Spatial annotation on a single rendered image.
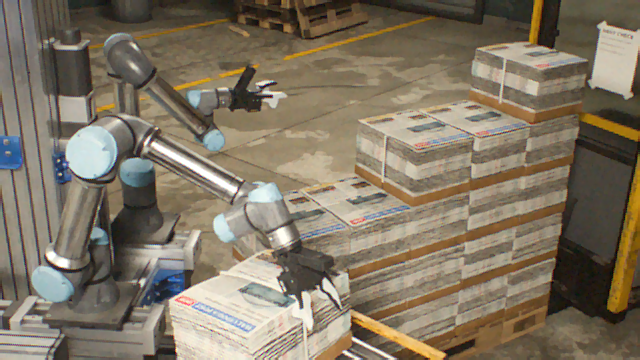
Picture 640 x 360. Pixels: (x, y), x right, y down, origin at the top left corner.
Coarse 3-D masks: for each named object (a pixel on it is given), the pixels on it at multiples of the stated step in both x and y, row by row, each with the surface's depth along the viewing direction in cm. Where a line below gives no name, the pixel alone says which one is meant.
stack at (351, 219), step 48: (288, 192) 303; (336, 192) 304; (384, 192) 306; (480, 192) 312; (240, 240) 291; (336, 240) 277; (384, 240) 291; (432, 240) 306; (480, 240) 322; (384, 288) 300; (432, 288) 316; (480, 288) 334; (432, 336) 328; (480, 336) 346
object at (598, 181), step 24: (576, 144) 384; (600, 144) 373; (624, 144) 371; (576, 168) 386; (600, 168) 374; (624, 168) 363; (576, 192) 389; (600, 192) 377; (624, 192) 365; (576, 216) 393; (600, 216) 380; (576, 240) 396; (600, 240) 383
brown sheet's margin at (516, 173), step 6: (522, 168) 320; (498, 174) 312; (504, 174) 315; (510, 174) 317; (516, 174) 319; (522, 174) 321; (480, 180) 307; (486, 180) 309; (492, 180) 312; (498, 180) 314; (504, 180) 316; (474, 186) 307; (480, 186) 309; (486, 186) 311
